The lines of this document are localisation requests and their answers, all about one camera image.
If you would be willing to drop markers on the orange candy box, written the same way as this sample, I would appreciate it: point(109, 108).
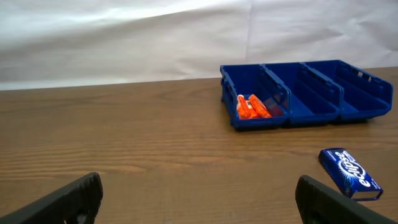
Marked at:
point(260, 107)
point(242, 109)

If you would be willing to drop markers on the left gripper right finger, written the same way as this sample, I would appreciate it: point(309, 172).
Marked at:
point(326, 205)

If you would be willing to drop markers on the blue tray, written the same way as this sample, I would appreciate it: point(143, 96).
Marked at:
point(311, 109)

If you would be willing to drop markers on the blue candy pack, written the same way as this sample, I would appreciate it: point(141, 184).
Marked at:
point(349, 172)

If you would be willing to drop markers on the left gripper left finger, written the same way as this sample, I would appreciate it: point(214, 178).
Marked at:
point(71, 202)

